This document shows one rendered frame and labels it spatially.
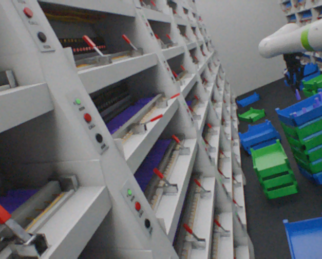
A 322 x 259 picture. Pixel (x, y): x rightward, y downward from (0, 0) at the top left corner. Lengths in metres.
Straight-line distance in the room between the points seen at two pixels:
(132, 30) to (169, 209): 0.72
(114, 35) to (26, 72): 0.72
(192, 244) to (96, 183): 0.47
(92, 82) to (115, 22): 0.60
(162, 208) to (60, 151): 0.34
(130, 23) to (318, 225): 1.28
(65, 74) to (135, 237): 0.33
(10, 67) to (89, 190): 0.24
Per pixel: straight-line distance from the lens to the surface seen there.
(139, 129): 0.71
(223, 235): 1.19
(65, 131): 0.47
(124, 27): 1.14
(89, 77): 0.58
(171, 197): 0.76
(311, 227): 1.57
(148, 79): 1.13
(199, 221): 0.97
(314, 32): 1.18
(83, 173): 0.49
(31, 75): 0.48
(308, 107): 1.89
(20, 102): 0.42
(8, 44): 0.50
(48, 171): 0.53
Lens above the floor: 1.03
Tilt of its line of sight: 12 degrees down
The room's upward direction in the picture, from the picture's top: 27 degrees counter-clockwise
